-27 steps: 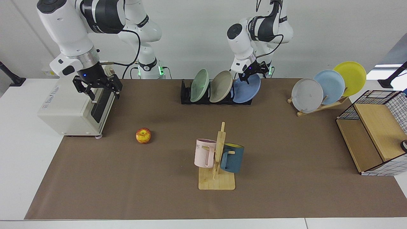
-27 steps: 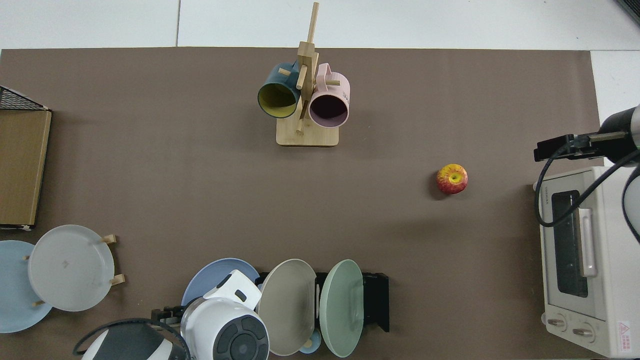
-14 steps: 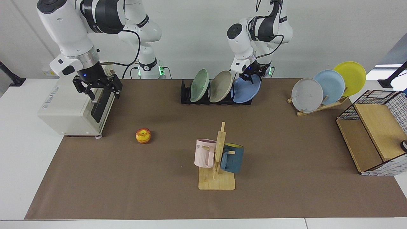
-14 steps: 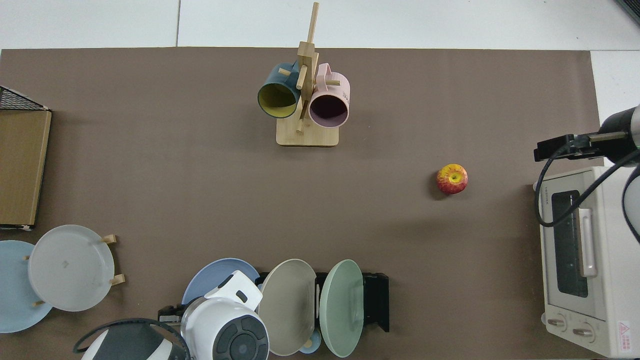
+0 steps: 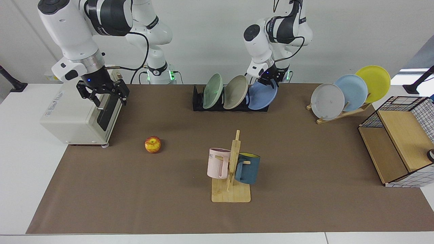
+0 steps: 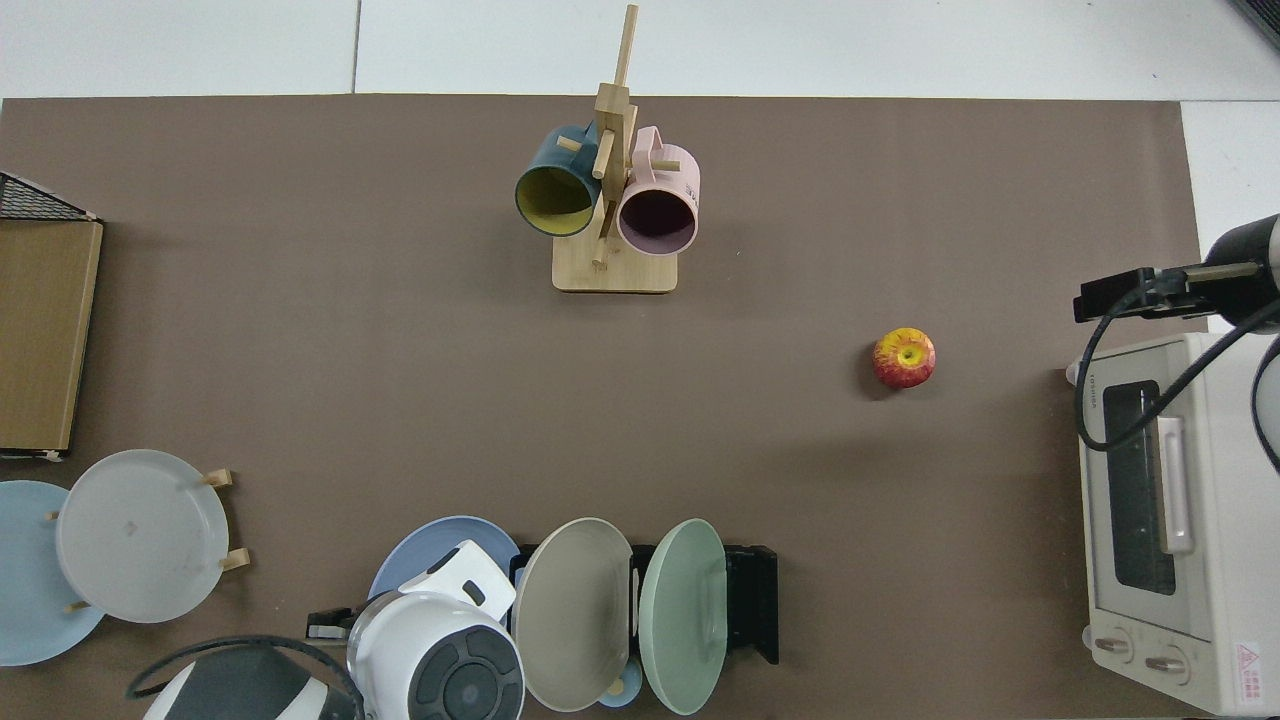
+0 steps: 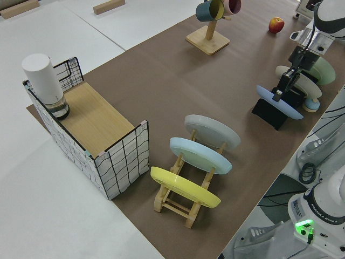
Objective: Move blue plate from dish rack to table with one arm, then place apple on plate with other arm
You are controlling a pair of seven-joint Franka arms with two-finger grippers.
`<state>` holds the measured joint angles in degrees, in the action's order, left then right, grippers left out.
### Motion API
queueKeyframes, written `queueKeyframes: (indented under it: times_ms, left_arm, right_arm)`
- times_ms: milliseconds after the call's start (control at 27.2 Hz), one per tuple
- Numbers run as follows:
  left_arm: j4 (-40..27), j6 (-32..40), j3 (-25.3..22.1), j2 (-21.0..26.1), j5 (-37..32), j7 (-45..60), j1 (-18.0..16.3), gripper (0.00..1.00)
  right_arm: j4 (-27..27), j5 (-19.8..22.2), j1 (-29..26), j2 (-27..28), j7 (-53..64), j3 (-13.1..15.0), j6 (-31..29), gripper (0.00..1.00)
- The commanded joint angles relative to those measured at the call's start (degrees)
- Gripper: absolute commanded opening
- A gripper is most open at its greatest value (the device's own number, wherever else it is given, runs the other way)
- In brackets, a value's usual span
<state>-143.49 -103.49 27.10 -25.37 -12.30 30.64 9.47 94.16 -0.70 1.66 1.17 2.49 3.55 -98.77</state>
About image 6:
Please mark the red yellow apple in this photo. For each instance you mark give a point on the red yellow apple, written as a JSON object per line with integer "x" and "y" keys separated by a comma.
{"x": 905, "y": 360}

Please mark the wooden peg plate rack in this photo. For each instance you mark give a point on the wooden peg plate rack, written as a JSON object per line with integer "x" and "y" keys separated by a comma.
{"x": 236, "y": 559}

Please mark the pale grey plate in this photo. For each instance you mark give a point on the pale grey plate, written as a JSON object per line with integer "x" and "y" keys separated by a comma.
{"x": 140, "y": 535}

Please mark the beige plate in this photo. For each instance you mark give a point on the beige plate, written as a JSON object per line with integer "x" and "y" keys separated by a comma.
{"x": 570, "y": 620}

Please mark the light blue plate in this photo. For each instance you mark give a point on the light blue plate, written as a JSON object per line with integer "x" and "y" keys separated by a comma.
{"x": 25, "y": 580}

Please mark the green plate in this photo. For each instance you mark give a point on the green plate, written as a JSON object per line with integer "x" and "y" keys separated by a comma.
{"x": 680, "y": 620}

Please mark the black dish rack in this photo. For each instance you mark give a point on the black dish rack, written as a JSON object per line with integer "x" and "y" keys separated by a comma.
{"x": 752, "y": 600}

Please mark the pale toaster oven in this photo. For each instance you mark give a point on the pale toaster oven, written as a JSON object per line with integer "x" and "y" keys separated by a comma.
{"x": 1230, "y": 560}

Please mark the small blue round thing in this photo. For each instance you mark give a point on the small blue round thing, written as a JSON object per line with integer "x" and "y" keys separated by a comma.
{"x": 631, "y": 692}

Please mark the dark grey device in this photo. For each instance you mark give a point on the dark grey device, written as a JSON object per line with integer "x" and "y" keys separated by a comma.
{"x": 1262, "y": 18}

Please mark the brown table cloth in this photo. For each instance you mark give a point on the brown table cloth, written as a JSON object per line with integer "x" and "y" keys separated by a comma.
{"x": 300, "y": 300}

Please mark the wooden cup stand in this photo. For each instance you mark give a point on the wooden cup stand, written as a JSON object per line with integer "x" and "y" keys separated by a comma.
{"x": 615, "y": 272}

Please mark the pink cup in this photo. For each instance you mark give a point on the pink cup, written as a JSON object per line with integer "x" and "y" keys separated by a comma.
{"x": 665, "y": 175}

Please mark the dark teal cup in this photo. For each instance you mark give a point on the dark teal cup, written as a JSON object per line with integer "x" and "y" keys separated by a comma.
{"x": 555, "y": 195}

